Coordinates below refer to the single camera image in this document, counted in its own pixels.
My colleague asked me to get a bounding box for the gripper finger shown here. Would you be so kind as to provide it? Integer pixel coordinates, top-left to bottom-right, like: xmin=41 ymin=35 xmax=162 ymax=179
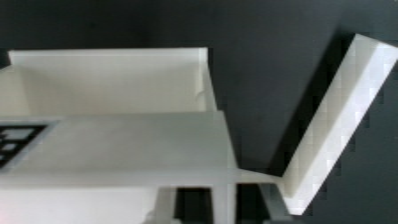
xmin=260 ymin=184 xmax=293 ymax=224

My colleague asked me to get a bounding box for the large white drawer cabinet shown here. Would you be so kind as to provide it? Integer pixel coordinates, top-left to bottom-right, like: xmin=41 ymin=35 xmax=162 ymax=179
xmin=0 ymin=48 xmax=270 ymax=224

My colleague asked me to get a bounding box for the white front fence rail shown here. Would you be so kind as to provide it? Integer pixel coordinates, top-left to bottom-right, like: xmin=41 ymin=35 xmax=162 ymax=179
xmin=277 ymin=34 xmax=398 ymax=215

